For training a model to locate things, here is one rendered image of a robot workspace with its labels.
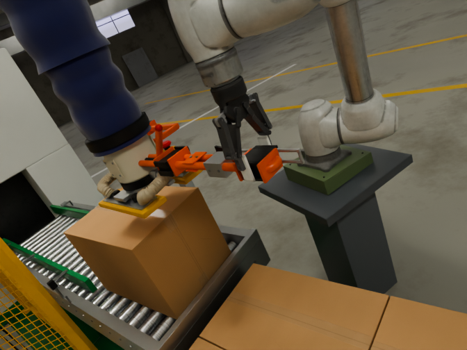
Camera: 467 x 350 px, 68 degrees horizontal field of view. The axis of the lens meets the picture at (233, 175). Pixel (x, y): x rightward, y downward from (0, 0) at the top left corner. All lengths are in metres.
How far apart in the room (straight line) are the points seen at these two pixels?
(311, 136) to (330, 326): 0.73
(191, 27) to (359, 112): 0.84
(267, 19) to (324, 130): 0.88
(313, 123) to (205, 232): 0.67
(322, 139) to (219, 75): 0.84
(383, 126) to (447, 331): 0.71
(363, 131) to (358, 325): 0.70
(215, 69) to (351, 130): 0.84
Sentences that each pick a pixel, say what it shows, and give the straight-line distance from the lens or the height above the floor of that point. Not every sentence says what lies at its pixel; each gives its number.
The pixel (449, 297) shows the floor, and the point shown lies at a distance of 2.04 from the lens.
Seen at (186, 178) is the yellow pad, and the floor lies 1.11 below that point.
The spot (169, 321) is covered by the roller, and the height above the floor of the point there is 0.54.
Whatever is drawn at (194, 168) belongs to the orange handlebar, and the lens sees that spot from 0.96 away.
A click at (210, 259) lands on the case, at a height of 0.63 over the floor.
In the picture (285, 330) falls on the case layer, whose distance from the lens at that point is 1.33.
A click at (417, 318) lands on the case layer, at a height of 0.54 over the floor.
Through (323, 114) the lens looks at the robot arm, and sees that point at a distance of 1.46.
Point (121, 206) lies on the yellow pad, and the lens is 1.28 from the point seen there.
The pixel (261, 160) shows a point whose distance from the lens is 0.77.
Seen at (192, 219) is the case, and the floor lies 0.85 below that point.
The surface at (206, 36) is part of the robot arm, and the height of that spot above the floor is 1.53.
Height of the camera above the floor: 1.56
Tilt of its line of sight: 25 degrees down
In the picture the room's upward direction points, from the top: 24 degrees counter-clockwise
